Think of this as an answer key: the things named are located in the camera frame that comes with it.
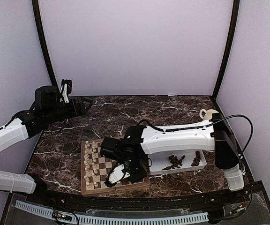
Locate left black frame post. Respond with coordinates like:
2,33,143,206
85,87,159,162
31,0,59,89

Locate black frame post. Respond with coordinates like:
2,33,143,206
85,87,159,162
212,0,240,101
31,0,59,89

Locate white slotted cable duct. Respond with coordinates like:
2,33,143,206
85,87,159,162
15,200,209,225

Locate dark chess pieces small pile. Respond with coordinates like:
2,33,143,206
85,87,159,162
191,150,201,167

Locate white plastic tray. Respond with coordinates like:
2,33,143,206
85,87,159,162
149,150,207,175

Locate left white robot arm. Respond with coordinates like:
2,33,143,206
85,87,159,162
0,80,93,204

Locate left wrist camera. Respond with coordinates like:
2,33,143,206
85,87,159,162
60,79,72,104

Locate wooden chess board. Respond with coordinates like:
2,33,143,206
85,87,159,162
81,139,150,196

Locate cream ceramic mug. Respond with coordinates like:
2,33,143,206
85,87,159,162
199,109,218,120

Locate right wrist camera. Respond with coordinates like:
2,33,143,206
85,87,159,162
105,165,127,188

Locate right black frame post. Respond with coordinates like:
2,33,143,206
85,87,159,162
212,0,240,101

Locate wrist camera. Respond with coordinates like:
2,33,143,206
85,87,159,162
60,79,72,104
105,165,127,188

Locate white chess pieces row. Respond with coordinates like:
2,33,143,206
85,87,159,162
82,141,101,190

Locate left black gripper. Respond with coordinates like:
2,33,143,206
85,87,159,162
44,96,93,124

